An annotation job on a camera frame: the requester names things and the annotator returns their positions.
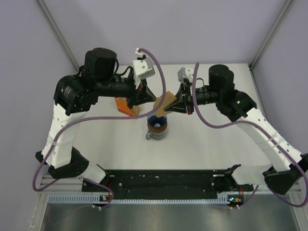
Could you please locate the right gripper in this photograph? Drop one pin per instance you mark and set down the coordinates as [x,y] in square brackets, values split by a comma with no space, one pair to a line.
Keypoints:
[181,106]

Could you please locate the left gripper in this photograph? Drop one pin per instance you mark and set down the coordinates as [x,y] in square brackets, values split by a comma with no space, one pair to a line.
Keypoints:
[139,95]

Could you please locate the brown paper coffee filter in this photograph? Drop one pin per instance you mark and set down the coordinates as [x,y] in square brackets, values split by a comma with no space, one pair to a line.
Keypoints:
[169,99]

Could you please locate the blue glass dripper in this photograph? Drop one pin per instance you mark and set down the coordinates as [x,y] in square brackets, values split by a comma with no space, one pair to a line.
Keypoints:
[155,121]

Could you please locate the orange coffee filter box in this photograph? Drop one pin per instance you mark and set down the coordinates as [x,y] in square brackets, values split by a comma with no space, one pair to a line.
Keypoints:
[122,107]

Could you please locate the brown wooden dripper base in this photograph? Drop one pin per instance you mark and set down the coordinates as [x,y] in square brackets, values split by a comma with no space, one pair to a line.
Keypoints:
[159,127]

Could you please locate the glass coffee carafe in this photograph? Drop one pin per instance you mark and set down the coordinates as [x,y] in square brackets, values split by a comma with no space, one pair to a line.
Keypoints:
[156,135]

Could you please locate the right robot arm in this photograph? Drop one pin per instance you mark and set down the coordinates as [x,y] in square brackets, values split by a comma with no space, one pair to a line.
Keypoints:
[286,162]

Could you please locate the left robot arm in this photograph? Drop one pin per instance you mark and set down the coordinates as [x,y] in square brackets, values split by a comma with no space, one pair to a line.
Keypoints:
[76,94]

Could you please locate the black mounting base plate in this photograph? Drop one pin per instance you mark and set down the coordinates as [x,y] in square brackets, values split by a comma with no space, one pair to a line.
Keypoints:
[172,194]

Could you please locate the left aluminium corner post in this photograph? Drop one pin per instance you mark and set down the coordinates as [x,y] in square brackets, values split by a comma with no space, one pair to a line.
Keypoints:
[57,33]

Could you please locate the aluminium corner post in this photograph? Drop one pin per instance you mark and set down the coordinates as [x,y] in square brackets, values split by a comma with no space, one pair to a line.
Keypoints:
[272,32]
[57,33]

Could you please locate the aluminium frame rail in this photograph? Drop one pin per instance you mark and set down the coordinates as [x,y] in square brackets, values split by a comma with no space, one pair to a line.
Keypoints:
[122,183]

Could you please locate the right aluminium corner post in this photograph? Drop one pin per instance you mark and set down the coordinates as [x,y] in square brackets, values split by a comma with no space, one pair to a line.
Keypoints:
[272,32]

